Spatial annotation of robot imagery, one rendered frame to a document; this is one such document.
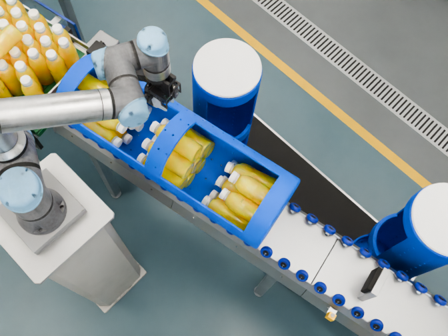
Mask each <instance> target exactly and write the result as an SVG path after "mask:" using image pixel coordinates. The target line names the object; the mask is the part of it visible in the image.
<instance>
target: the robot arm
mask: <svg viewBox="0 0 448 336"><path fill-rule="evenodd" d="M91 60H92V62H93V66H94V68H95V72H96V74H97V78H98V80H100V81H102V80H106V81H107V84H108V87H109V88H102V89H89V90H82V91H69V92H61V93H48V94H41V95H28V96H20V97H7V98H0V201H1V202H2V204H3V205H4V206H5V207H6V208H8V209H9V210H10V211H12V212H13V213H14V214H16V218H17V221H18V223H19V225H20V226H21V227H22V228H23V229H24V230H25V231H26V232H28V233H30V234H33V235H46V234H49V233H51V232H53V231H55V230H56V229H57V228H59V227H60V226H61V224H62V223H63V222H64V220H65V217H66V214H67V205H66V202H65V200H64V198H62V196H61V195H60V194H59V193H58V192H56V191H55V190H53V189H50V188H47V187H46V186H45V183H44V180H43V175H42V172H41V167H40V163H39V158H38V155H37V150H36V146H35V139H34V137H33V135H32V132H31V131H30V130H33V129H43V128H49V127H59V126H65V125H74V124H80V123H90V122H96V121H106V120H111V119H118V120H119V122H120V124H122V126H124V127H129V128H132V127H138V126H140V125H142V124H144V122H146V120H148V118H149V109H148V106H147V103H148V104H150V105H152V106H154V107H156V108H160V109H162V110H164V111H167V109H168V107H167V104H168V103H169V102H171V103H174V100H173V98H175V99H176V97H177V96H178V95H179V92H180V93H181V83H180V82H178V81H176V76H175V75H174V74H172V73H171V65H170V58H169V43H168V41H167V35H166V34H165V32H164V31H163V30H162V29H160V28H159V27H156V26H148V27H144V28H143V29H142V30H141V31H140V32H139V33H138V35H137V38H136V39H133V40H132V41H127V42H124V43H120V44H116V45H112V46H109V47H108V46H106V47H104V48H101V49H98V50H96V51H93V52H92V54H91ZM139 81H144V82H147V84H146V85H145V88H144V93H145V94H143V91H142V88H141V85H140V83H139ZM176 84H177V85H176ZM178 86H179V89H178ZM164 104H166V105H164Z"/></svg>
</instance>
